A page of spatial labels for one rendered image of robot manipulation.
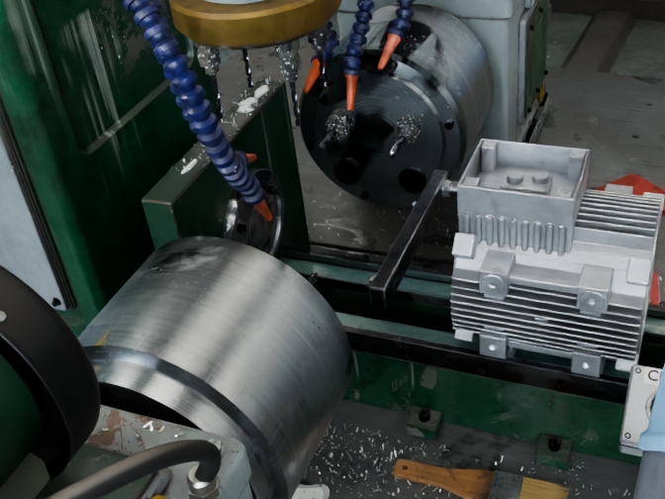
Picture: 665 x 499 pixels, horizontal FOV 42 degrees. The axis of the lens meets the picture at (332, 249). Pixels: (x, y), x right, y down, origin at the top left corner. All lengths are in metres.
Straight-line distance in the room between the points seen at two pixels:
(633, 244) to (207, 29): 0.48
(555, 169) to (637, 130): 0.75
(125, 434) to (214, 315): 0.14
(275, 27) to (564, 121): 0.97
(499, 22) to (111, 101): 0.60
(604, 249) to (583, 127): 0.81
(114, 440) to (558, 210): 0.48
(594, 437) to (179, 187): 0.56
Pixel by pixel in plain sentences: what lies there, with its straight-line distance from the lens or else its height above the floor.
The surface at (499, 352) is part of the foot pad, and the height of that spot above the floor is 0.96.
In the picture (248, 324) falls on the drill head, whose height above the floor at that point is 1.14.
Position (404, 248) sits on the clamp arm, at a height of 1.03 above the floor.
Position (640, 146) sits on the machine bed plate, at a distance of 1.67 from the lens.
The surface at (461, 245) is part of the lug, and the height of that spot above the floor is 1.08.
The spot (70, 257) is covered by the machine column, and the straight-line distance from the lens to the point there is 1.04.
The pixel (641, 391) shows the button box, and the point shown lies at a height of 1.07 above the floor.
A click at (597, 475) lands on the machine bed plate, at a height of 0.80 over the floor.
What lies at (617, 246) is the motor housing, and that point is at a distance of 0.92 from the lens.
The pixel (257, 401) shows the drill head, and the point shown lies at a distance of 0.73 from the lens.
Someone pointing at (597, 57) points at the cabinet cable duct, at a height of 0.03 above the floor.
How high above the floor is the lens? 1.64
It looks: 36 degrees down
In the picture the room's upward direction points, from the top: 8 degrees counter-clockwise
